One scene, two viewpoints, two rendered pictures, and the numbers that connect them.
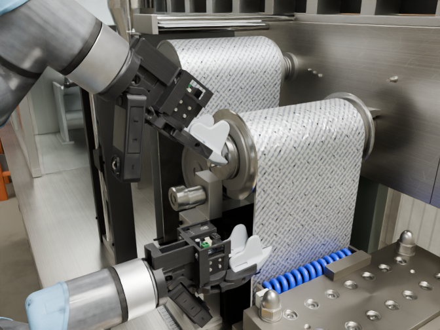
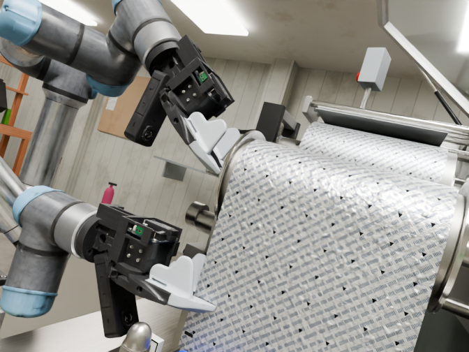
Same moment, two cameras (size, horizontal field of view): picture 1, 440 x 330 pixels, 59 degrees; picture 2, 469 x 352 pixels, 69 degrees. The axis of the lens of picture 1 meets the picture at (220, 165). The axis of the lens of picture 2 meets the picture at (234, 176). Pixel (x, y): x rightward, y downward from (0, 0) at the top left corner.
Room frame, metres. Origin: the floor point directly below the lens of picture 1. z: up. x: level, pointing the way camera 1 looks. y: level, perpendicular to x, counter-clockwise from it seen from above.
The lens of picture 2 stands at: (0.31, -0.41, 1.25)
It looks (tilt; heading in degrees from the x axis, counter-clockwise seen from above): 0 degrees down; 57
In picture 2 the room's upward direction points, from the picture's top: 17 degrees clockwise
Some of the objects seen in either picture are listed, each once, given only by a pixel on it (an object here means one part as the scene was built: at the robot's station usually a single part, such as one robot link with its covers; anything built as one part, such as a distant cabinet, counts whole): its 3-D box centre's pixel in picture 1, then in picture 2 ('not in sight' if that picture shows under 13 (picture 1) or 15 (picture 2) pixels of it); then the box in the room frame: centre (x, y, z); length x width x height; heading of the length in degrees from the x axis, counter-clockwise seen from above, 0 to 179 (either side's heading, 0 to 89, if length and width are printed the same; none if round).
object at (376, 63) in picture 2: not in sight; (371, 70); (1.07, 0.24, 1.66); 0.07 x 0.07 x 0.10; 19
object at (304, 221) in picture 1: (307, 224); (286, 327); (0.60, -0.15, 1.11); 0.23 x 0.01 x 0.18; 121
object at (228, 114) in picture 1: (229, 154); (243, 182); (0.59, -0.02, 1.25); 0.15 x 0.01 x 0.15; 31
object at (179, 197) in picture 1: (178, 198); (197, 214); (0.58, 0.07, 1.18); 0.04 x 0.02 x 0.04; 31
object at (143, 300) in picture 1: (134, 286); (88, 231); (0.44, 0.12, 1.11); 0.08 x 0.05 x 0.08; 31
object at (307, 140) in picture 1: (245, 166); (327, 269); (0.76, -0.06, 1.16); 0.39 x 0.23 x 0.51; 31
